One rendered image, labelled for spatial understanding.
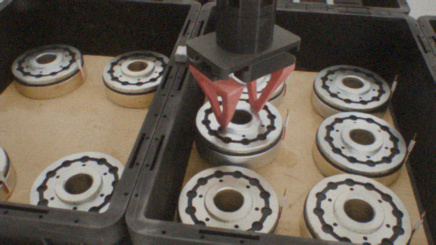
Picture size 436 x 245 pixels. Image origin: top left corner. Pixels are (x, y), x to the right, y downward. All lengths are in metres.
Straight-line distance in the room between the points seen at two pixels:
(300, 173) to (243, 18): 0.21
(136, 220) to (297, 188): 0.22
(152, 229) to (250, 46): 0.19
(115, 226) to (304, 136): 0.29
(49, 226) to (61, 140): 0.23
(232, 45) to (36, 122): 0.31
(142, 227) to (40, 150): 0.26
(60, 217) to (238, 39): 0.22
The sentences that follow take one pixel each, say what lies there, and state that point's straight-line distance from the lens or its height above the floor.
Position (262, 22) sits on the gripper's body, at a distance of 0.38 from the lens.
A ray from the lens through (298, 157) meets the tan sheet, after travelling 0.50.
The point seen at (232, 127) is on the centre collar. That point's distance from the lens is 0.45.
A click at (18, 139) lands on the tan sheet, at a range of 0.57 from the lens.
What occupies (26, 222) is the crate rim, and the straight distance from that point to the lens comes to 0.35.
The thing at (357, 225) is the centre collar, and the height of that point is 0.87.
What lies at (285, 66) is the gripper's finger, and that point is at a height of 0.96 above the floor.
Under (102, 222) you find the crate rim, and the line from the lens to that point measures 0.32.
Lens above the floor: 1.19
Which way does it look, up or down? 42 degrees down
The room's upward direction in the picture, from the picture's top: straight up
